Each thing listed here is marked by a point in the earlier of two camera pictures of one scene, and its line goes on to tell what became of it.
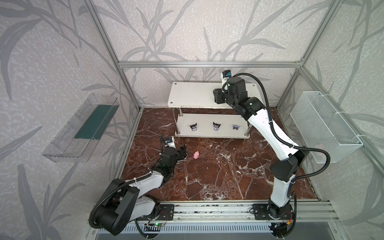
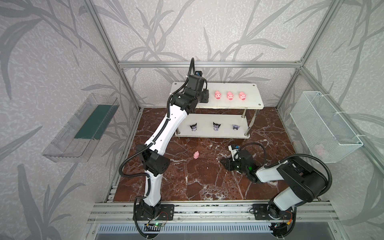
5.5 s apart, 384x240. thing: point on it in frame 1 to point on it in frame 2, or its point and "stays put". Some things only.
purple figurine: [235, 127] stays put
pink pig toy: [196, 155] stays put
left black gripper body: [179, 153] to [204, 96]
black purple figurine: [216, 126] stays put
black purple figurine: [193, 127] stays put
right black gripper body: [217, 96] to [228, 163]
